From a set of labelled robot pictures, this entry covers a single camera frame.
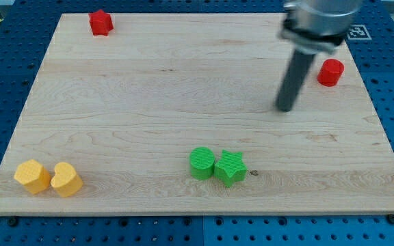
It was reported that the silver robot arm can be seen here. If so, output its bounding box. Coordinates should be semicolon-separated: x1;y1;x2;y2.
279;0;363;55

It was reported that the light wooden board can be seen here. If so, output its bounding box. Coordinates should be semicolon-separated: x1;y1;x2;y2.
0;14;394;217

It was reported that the green cylinder block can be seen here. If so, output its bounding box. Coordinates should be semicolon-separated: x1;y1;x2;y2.
189;147;215;180

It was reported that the green star block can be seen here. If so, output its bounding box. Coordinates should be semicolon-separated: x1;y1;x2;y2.
214;150;248;187

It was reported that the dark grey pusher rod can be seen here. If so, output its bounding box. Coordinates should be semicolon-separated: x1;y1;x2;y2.
275;49;316;112

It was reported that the red star block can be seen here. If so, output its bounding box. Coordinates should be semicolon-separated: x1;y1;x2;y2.
88;9;114;36

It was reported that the red cylinder block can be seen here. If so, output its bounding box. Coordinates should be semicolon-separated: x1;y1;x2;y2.
317;59;345;87

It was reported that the yellow heart block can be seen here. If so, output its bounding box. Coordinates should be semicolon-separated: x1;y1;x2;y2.
51;162;83;197

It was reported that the yellow hexagon block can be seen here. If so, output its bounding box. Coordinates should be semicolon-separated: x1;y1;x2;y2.
14;159;51;194

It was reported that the white fiducial marker tag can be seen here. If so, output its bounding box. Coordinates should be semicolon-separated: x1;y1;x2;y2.
347;24;371;40

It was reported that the black bolt front left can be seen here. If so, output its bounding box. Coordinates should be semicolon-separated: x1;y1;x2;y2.
7;217;18;228

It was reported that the black bolt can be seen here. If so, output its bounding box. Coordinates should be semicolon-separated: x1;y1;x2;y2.
386;214;394;225
7;217;18;228

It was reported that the black bolt front right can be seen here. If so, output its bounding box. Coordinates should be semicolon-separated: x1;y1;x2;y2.
386;214;394;225

